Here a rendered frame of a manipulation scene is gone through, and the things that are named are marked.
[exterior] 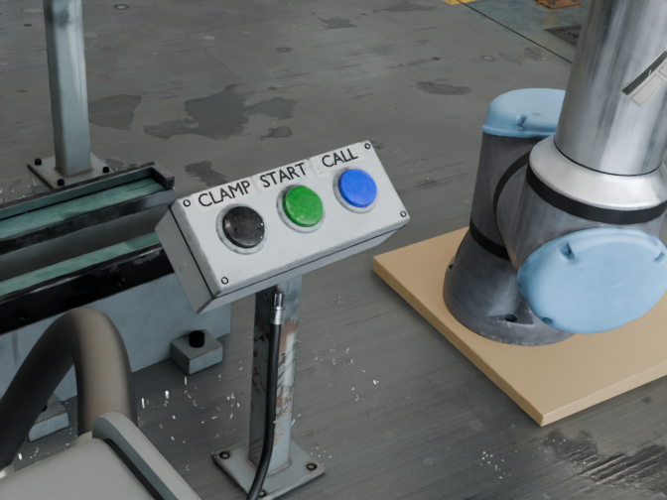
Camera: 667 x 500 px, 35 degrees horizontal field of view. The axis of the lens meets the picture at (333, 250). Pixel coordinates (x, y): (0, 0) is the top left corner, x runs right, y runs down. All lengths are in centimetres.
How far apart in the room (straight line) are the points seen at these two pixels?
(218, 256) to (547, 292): 28
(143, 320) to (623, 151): 45
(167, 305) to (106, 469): 80
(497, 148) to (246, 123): 55
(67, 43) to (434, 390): 57
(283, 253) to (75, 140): 61
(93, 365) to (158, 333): 73
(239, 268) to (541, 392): 40
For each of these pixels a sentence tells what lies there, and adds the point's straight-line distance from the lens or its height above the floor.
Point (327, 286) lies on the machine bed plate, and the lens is 112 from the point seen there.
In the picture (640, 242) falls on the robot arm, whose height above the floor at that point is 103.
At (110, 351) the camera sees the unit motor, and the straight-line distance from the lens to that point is 26.
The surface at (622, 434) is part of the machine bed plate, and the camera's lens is 100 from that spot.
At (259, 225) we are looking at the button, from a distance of 70.
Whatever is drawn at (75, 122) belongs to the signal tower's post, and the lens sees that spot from 127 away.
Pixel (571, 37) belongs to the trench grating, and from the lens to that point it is 426.
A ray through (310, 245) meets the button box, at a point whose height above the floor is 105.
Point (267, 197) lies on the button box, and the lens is 72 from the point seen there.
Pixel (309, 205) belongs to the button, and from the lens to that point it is 73.
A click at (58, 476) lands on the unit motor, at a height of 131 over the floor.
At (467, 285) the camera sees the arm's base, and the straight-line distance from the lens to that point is 104.
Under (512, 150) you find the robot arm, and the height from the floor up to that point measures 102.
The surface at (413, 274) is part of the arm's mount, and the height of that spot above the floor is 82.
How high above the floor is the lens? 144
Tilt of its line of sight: 33 degrees down
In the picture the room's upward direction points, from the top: 5 degrees clockwise
